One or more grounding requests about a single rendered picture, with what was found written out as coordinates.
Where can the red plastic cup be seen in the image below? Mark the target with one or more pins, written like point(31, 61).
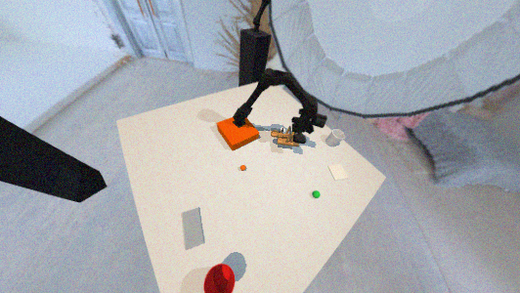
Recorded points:
point(220, 279)

